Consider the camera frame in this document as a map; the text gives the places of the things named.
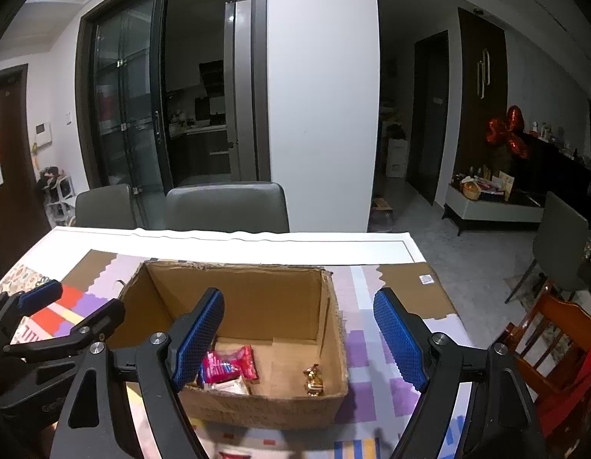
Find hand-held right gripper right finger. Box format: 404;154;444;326
373;288;547;459

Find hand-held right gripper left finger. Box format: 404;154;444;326
49;288;225;459

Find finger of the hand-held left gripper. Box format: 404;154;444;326
3;298;126;358
0;280;64;347

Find pink snack packet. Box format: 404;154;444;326
202;345;259;383

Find white snack packet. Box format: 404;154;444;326
195;375;252;397

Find brown cardboard box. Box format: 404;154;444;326
106;259;350;431

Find gold candy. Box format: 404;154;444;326
302;364;326;397

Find floral patterned cloth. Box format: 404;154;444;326
3;263;53;297

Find colourful patterned table mat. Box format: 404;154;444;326
0;249;473;459

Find white shoe rack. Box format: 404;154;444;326
37;166;76;228

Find grey dining chair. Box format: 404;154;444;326
505;191;590;304
164;182;291;233
75;184;138;229

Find brown entry door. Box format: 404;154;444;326
0;64;50;278

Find white low cabinet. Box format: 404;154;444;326
443;184;547;237

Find red-brown wooden chair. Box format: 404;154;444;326
491;277;591;441

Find white box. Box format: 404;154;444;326
385;138;407;177

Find red cloth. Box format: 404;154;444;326
535;339;591;441

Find sliding glass door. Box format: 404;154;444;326
92;0;174;192

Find dark interior door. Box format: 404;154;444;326
407;31;450;206

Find dark sideboard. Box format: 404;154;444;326
508;131;591;230

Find red heart balloons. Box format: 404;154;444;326
487;106;532;161

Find grey refrigerator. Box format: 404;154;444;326
224;0;258;182

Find tall dark wood cupboard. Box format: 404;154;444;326
455;8;508;187

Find black range hood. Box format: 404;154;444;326
199;60;224;96

